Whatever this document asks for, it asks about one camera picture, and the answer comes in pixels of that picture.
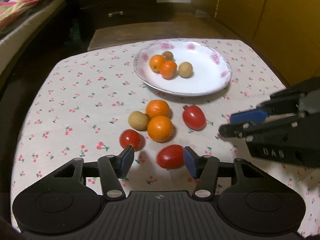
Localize brown longan fruit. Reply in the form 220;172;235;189
128;111;149;131
178;62;193;78
162;51;174;61

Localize small orange kumquat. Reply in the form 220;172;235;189
149;55;166;73

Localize white floral ceramic plate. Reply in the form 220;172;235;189
133;39;232;96

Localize dark wooden drawer cabinet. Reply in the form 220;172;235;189
64;0;158;46

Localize cherry print tablecloth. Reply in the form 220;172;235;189
11;39;319;239

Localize yellow wooden wardrobe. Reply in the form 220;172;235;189
191;0;320;86

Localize small red cherry tomato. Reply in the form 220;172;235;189
119;129;142;151

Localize dark wooden stool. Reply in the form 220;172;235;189
87;22;179;51

